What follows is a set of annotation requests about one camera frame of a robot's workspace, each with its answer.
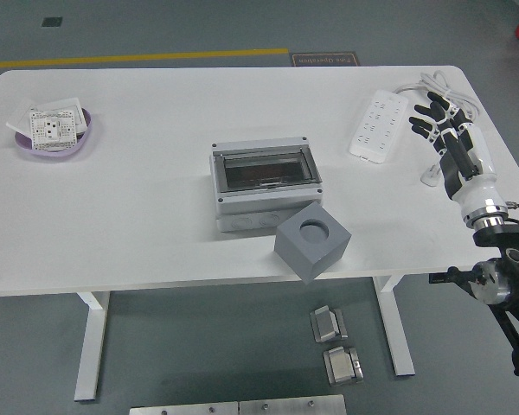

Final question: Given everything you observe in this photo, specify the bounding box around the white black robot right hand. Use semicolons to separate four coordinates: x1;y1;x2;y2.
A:
408;90;503;222

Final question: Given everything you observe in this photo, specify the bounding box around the grey electrical box tinted lid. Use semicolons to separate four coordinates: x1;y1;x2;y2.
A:
209;136;324;234

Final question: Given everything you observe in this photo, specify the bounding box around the grey cube with round hole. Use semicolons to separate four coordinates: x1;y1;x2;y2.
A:
272;202;352;284

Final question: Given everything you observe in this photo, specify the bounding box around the white power strip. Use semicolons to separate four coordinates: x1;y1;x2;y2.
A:
349;88;411;165

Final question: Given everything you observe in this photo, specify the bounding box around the brown floor sign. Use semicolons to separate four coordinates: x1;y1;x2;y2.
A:
290;52;361;68

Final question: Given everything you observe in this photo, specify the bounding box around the silver metal block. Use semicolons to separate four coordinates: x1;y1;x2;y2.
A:
323;345;365;386
310;304;349;345

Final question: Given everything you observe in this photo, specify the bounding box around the grey metal plate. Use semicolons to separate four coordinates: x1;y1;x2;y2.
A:
238;393;348;415
128;400;240;415

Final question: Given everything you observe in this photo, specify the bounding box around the white socket module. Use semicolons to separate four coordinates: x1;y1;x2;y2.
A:
28;107;80;152

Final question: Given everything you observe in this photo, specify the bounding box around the purple bowl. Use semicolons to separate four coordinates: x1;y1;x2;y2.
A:
14;107;94;157

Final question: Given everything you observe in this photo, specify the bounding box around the white power cord with plug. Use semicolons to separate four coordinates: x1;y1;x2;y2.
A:
392;70;482;188

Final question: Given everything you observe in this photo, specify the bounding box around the white switch cover plate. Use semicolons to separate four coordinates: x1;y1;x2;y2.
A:
29;97;91;134
5;99;42;133

